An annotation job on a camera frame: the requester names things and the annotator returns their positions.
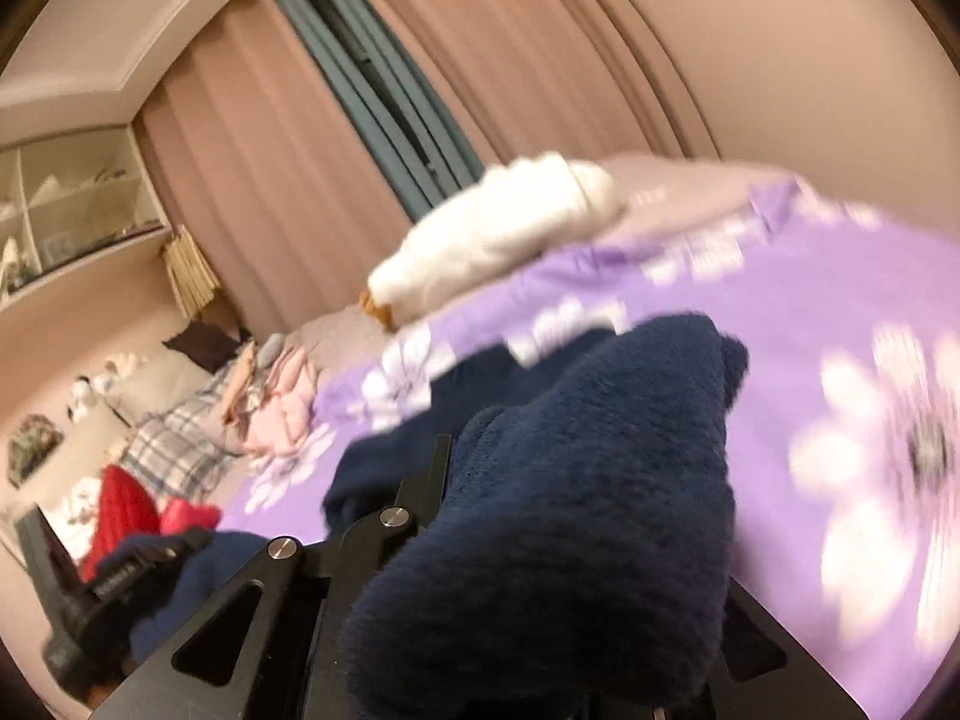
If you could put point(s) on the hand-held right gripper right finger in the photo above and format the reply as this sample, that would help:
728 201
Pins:
739 619

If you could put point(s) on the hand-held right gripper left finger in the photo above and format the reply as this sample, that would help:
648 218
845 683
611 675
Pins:
300 615

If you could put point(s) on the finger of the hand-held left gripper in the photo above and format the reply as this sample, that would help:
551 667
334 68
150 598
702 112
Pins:
157 549

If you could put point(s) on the navy fleece jacket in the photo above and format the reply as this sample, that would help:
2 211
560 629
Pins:
562 540

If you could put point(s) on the white crumpled clothes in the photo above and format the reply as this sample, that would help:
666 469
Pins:
81 506

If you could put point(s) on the pile of pink clothes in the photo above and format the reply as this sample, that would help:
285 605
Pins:
281 405

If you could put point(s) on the red quilted garment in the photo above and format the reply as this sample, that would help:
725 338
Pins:
124 499

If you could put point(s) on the green floral cloth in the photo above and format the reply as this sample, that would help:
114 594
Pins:
34 450

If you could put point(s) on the small beige pillow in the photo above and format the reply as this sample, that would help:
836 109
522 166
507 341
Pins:
161 386

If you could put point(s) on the cream plush toy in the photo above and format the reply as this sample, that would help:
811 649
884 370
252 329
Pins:
127 366

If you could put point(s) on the dark brown pillow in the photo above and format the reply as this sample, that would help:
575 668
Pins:
206 341

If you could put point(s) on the yellow tassel hanging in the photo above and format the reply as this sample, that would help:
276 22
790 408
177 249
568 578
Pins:
191 274

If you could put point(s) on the purple floral blanket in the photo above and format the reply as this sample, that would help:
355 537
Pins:
750 300

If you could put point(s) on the pale plush toy on shelf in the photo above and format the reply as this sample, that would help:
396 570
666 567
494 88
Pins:
9 262

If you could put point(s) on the pink curtain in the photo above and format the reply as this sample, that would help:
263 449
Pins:
525 52
262 165

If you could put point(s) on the white goose plush toy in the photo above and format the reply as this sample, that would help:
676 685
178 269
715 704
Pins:
495 232

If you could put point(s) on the grey bed sheet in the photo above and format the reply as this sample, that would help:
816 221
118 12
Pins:
675 191

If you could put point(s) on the blue-grey curtain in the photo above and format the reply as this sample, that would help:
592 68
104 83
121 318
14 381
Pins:
375 105

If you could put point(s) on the white wall shelf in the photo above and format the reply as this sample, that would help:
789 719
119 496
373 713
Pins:
82 255

